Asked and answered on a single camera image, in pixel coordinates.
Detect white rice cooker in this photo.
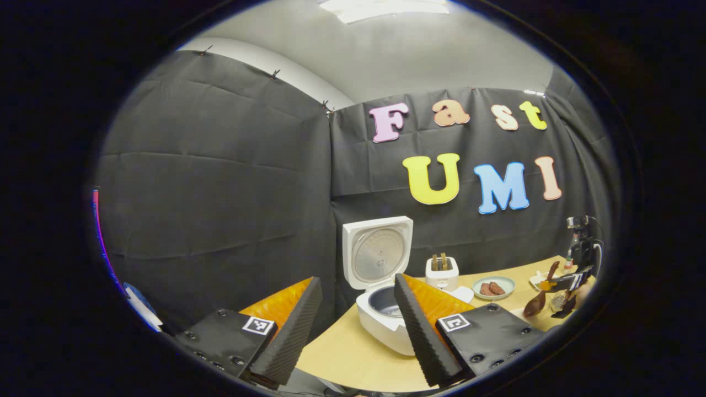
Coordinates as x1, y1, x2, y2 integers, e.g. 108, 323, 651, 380
342, 216, 475, 356

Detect pale green plate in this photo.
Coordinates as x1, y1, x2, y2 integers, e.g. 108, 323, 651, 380
473, 276, 516, 301

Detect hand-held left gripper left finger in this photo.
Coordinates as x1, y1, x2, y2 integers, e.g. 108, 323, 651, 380
174, 276, 323, 387

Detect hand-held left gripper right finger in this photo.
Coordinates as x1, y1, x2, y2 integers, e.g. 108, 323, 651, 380
393, 273, 547, 387

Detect large ceiling light panel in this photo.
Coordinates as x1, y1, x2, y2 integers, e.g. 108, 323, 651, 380
320, 0, 450, 24

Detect white toaster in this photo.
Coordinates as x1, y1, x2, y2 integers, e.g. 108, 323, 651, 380
425, 253, 459, 292

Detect brown wooden spoon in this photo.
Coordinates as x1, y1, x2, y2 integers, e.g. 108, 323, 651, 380
523, 261, 560, 318

